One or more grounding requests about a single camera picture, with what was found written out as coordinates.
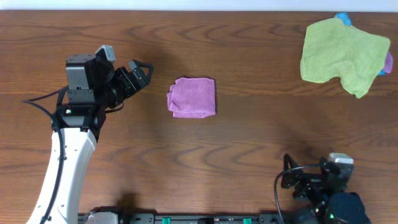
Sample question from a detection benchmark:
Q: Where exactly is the camera cable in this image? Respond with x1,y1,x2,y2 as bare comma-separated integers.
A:
274,164,323,224
21,85,125,224

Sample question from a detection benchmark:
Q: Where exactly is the blue cloth under pile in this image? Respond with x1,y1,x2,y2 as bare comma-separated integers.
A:
335,12,352,26

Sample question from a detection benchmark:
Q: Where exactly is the purple microfiber cloth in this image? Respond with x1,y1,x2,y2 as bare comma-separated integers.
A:
167,77,216,118

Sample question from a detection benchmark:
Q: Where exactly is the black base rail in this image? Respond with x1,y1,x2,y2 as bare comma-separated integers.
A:
77,207,290,224

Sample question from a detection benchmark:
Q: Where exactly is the right camera cable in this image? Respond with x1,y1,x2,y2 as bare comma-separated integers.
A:
274,164,323,224

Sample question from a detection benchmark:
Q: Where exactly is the left camera cable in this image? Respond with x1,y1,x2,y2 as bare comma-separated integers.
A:
21,85,125,224

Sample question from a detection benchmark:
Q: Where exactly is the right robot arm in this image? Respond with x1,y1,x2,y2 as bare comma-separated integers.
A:
274,152,371,224

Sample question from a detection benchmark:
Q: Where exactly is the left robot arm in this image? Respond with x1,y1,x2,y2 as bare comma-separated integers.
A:
28,53,154,223

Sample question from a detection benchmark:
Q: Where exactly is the green microfiber cloth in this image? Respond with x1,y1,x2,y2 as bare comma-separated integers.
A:
300,18,391,98

